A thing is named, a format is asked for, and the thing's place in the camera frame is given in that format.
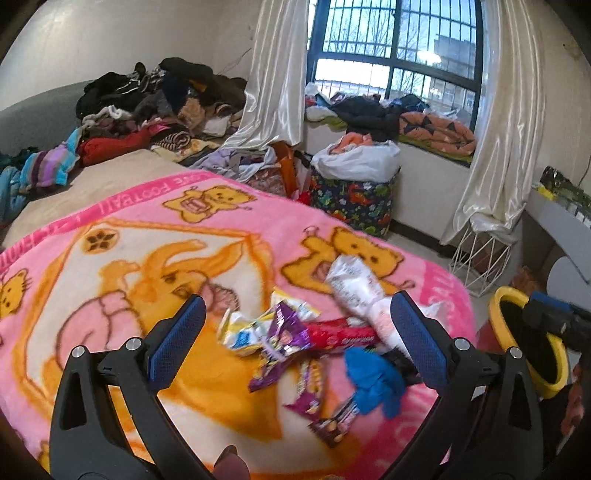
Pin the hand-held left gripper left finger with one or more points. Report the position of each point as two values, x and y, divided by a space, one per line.
178 341

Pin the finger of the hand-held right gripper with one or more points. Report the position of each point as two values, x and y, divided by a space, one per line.
547 309

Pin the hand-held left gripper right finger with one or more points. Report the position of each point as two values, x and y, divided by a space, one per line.
418 339

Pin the yellow bin with black liner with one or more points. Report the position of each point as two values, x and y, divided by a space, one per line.
521 341

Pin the blue cloth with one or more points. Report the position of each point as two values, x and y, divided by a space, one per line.
371 378

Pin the white and yellow wrapper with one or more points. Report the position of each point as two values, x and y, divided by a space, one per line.
244 330

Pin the red snack packet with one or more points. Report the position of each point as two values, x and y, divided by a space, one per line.
339 334

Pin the white plastic wrapper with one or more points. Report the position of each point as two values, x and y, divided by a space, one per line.
358 286

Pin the purple snack wrapper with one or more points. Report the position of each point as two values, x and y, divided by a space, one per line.
284 337

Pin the dark maroon snack wrapper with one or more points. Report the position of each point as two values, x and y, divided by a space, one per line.
323 415

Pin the grey desk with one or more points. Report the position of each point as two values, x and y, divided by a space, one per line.
554 230

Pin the pink printed bear blanket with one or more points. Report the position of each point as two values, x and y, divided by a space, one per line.
138 258

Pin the yellow green packaged item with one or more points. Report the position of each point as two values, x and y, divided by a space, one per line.
565 187

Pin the dinosaur print fabric basket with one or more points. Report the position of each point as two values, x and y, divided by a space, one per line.
353 201

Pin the beige bed mattress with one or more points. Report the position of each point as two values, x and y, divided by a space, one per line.
106 177

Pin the lavender garment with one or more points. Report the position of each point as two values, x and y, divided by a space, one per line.
221 161

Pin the white plastic bag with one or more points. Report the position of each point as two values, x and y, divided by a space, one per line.
355 159

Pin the cream satin curtain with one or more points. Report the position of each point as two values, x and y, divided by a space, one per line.
503 120
272 78

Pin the orange paper bag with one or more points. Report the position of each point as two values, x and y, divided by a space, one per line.
288 168

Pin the orange and black patterned quilt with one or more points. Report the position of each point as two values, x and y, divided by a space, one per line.
438 131

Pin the purple striped garment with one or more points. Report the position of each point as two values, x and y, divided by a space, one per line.
51 161

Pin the blue garment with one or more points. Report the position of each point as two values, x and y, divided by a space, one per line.
11 194

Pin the dark jacket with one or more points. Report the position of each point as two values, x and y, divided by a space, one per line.
369 115

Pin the pile of dark clothes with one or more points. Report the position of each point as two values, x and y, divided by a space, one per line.
161 99

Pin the blue framed barred window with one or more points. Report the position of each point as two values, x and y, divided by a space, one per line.
397 46

